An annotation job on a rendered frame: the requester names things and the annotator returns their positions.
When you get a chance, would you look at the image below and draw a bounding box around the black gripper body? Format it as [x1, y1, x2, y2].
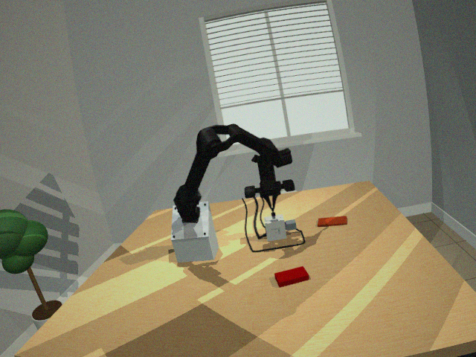
[245, 171, 295, 199]

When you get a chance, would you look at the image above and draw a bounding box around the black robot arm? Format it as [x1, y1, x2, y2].
[173, 123, 292, 223]

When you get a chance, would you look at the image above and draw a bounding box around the red rectangular block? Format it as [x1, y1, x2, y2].
[274, 266, 309, 288]

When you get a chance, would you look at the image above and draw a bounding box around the reddish-brown flat rectangular slab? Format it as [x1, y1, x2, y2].
[318, 216, 347, 227]

